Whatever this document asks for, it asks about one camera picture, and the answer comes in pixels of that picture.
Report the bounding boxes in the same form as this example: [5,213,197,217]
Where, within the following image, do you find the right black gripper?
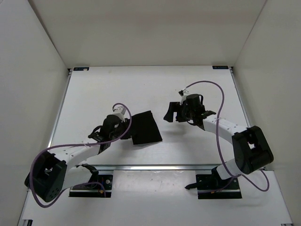
[164,102,194,123]

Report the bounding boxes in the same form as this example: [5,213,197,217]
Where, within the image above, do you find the black skirt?
[130,110,163,145]

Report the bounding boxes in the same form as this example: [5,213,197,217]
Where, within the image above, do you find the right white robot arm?
[164,92,274,189]

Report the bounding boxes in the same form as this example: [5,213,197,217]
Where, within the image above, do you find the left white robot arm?
[24,114,132,202]

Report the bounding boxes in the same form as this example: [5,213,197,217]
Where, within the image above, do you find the right blue corner label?
[212,65,229,70]

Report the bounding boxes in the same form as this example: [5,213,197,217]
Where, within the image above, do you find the blue corner label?
[212,65,229,70]
[73,67,89,71]

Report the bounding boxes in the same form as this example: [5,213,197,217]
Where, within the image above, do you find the left blue corner label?
[73,67,89,71]

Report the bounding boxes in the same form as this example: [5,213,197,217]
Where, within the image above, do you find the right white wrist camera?
[178,89,190,105]

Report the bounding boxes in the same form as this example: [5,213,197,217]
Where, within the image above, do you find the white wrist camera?
[178,89,190,105]
[112,106,126,122]

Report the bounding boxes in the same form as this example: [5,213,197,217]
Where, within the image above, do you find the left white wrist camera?
[112,106,126,122]

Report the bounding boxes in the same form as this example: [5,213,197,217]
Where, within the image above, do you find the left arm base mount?
[69,164,113,198]

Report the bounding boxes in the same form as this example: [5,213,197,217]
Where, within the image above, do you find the right aluminium side rail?
[230,67,269,174]

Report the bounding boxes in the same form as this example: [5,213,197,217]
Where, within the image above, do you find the aluminium side rail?
[230,67,269,174]
[25,68,72,189]

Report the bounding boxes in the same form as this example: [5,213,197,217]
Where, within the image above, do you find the left aluminium side rail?
[25,68,72,189]

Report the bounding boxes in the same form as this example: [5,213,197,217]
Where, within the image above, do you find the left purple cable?
[30,103,132,208]

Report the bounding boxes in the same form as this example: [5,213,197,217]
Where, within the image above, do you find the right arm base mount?
[185,167,242,200]

